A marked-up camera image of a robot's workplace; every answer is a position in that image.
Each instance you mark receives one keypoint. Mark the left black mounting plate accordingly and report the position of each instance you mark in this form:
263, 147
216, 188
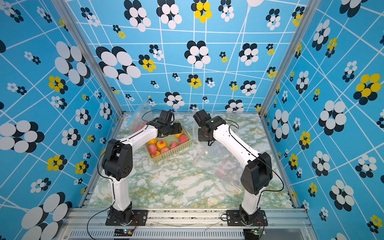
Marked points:
127, 218

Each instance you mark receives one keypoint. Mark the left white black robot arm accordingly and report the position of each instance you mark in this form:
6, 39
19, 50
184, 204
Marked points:
117, 163

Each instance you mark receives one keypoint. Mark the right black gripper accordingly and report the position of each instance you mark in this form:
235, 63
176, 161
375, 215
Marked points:
200, 136

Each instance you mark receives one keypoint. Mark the black mounting plate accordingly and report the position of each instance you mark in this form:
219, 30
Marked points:
127, 218
237, 218

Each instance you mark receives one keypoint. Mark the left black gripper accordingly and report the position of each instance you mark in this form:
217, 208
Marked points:
178, 128

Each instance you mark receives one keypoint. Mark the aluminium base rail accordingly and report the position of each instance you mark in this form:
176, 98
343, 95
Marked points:
187, 224

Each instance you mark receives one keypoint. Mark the pale green plastic basket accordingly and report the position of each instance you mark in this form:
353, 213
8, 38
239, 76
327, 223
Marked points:
174, 147

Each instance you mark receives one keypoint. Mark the clear zip-top bag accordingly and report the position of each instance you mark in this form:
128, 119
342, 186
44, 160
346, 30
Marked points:
136, 121

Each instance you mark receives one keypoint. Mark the plain yellow peach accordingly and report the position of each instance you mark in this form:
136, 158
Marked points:
153, 141

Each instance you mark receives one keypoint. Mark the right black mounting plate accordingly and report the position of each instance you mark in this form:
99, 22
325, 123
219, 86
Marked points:
237, 218

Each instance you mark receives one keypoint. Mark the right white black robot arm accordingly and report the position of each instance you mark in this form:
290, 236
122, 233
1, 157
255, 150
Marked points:
251, 202

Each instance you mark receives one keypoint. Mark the yellow red blush peach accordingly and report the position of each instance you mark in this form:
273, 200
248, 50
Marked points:
161, 144

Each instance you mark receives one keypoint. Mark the pink peach right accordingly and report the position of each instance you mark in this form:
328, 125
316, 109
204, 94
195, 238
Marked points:
183, 139

